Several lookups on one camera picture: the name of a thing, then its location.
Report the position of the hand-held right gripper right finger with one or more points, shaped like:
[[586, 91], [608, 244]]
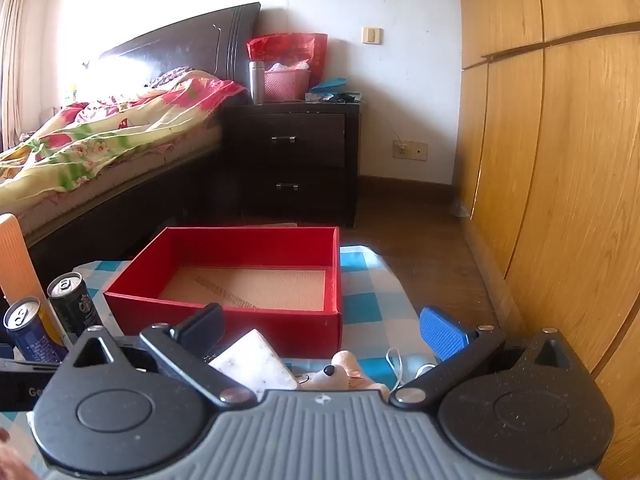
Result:
[[442, 332]]

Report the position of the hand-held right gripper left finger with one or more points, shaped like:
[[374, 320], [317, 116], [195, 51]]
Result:
[[200, 327]]

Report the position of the blue face mask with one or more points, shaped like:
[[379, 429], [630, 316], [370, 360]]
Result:
[[424, 369]]

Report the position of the white towel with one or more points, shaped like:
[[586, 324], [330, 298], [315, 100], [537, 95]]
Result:
[[255, 360]]

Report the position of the red cardboard box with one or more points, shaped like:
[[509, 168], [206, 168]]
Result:
[[285, 330]]

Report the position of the person's left hand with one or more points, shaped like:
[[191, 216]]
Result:
[[12, 467]]

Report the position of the blue drink can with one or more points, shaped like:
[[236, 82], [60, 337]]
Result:
[[30, 340]]

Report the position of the yellow container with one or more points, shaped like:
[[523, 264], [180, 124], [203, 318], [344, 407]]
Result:
[[51, 321]]

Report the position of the blue checkered tablecloth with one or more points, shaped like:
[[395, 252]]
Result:
[[370, 280]]

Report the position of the dark green drink can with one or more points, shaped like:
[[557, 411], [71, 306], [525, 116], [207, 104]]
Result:
[[75, 310]]

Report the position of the dark wooden bed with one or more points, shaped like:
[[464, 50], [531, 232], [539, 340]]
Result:
[[125, 195]]

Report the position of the wooden wardrobe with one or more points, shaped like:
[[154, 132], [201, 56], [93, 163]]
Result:
[[550, 160]]

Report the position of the floral blanket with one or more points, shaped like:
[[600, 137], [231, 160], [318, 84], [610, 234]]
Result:
[[100, 130]]

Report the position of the dark wooden nightstand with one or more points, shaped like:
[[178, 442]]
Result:
[[300, 130]]

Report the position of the steel thermos bottle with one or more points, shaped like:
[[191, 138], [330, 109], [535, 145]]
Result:
[[257, 85]]

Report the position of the pink plastic basket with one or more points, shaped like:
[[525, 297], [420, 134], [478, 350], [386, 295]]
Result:
[[287, 85]]

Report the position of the teal paper item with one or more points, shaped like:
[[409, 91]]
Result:
[[332, 84]]

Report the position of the red plastic bag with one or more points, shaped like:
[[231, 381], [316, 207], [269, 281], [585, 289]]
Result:
[[295, 47]]

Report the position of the beige curtain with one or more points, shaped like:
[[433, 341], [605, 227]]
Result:
[[15, 60]]

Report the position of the beige wall outlet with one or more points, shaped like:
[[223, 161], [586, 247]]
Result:
[[411, 150]]

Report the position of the beige wall switch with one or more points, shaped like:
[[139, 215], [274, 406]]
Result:
[[372, 35]]

